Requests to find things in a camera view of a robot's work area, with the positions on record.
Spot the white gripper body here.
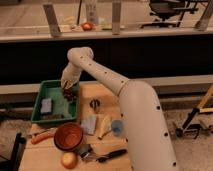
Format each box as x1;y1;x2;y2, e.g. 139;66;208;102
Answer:
61;70;80;90

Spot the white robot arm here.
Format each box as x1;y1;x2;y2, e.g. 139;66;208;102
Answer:
61;47;180;171

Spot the black handled peeler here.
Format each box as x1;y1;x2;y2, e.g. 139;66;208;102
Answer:
81;149;127;163

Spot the yellow banana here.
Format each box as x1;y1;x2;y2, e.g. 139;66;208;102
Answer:
98;116;112;140

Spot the red apple on shelf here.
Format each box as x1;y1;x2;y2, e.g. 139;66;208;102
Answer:
81;22;94;31

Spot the blue sponge in tray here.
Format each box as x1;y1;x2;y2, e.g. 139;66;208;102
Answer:
40;98;52;114

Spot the dark grape bunch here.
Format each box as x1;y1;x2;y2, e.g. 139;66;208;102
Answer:
63;89;77;102

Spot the green plastic tray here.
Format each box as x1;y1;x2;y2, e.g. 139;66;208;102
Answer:
31;80;79;125

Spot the orange carrot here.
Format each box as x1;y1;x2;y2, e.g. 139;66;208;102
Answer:
31;132;54;144

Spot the black chair back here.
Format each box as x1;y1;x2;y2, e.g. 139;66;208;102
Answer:
0;133;26;171

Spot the black office chair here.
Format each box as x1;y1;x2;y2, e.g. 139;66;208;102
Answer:
141;0;208;28

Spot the yellow onion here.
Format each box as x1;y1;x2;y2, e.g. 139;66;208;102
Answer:
61;152;77;169

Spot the brown red bowl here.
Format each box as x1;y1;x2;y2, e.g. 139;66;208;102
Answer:
54;122;83;151

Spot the small metal cup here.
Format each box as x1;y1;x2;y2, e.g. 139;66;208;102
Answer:
89;99;101;113

